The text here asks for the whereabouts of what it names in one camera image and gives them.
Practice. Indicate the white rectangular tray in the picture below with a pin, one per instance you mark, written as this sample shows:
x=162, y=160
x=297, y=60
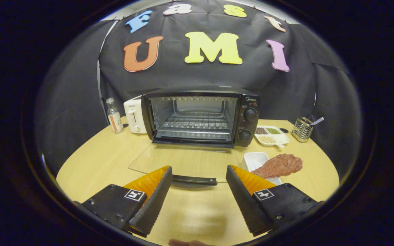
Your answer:
x=255, y=160

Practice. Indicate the white divided bean dish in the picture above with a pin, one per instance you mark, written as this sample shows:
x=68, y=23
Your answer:
x=279, y=138

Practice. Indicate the red meat slice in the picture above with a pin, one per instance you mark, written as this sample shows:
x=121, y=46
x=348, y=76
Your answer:
x=279, y=165

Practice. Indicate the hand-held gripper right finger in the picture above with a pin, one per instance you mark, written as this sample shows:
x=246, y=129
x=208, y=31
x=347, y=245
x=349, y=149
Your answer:
x=245, y=201

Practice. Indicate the clear bottle with orange label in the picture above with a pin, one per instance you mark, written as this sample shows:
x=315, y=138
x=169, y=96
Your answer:
x=115, y=119

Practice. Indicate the black toaster oven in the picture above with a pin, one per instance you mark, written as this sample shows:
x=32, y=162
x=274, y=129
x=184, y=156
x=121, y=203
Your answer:
x=248, y=102

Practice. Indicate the black backdrop cloth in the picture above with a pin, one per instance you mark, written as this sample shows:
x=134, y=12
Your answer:
x=200, y=77

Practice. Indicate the metal mesh utensil holder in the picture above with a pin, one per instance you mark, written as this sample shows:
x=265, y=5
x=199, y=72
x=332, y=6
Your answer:
x=301, y=131

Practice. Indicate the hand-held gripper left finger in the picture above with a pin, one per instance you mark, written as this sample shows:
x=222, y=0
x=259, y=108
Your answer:
x=156, y=201

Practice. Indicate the white toaster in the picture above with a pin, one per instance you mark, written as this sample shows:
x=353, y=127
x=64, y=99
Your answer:
x=133, y=116

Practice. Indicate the silver spoon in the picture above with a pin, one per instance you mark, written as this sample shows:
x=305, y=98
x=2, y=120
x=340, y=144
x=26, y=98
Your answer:
x=318, y=120

